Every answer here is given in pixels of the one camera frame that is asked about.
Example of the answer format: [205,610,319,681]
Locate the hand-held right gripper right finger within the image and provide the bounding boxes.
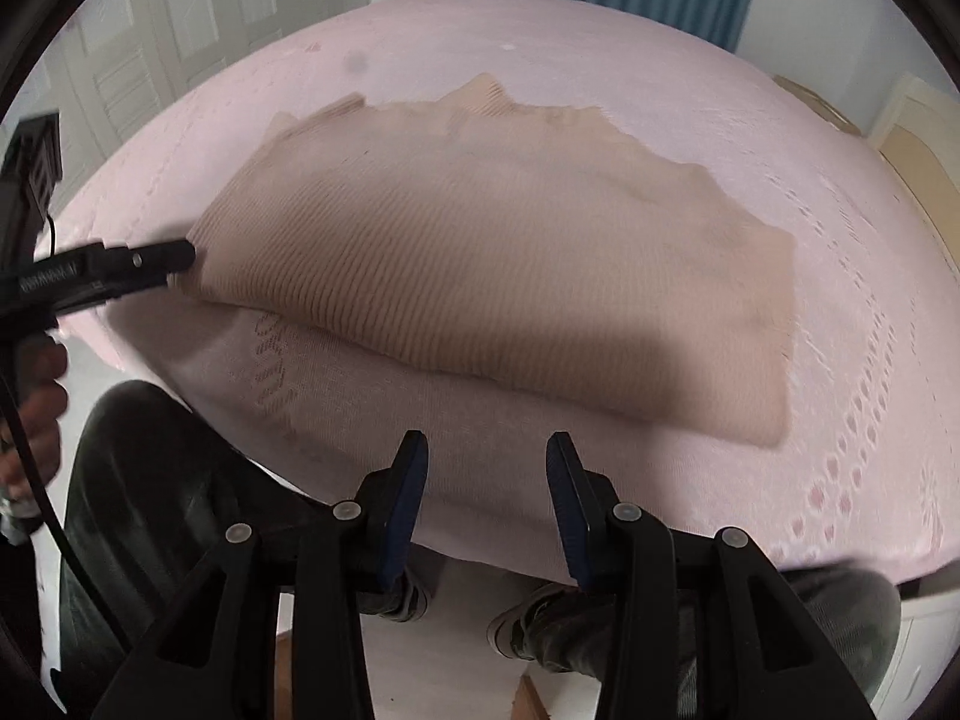
[545,433,878,720]

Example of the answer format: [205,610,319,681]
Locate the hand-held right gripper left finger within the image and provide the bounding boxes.
[90,431,430,720]

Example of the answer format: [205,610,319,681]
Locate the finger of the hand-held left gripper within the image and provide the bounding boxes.
[41,238,197,317]

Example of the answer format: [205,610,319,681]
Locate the beige knit sweater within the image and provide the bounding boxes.
[169,73,797,449]

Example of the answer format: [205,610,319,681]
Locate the person's left hand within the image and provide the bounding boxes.
[0,334,70,500]

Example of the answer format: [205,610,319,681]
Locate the grey shoe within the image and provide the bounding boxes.
[486,591,560,662]
[358,574,434,622]

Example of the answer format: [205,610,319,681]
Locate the person's dark trousers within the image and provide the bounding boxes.
[56,381,901,713]

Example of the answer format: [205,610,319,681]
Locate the white bedside cabinet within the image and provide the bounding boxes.
[874,577,960,706]

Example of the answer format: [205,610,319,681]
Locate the pink patterned bedspread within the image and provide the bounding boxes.
[56,0,960,586]

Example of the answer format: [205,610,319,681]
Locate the cream wooden headboard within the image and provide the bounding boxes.
[772,71,960,271]

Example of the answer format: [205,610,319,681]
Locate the black cable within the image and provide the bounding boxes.
[0,371,140,653]

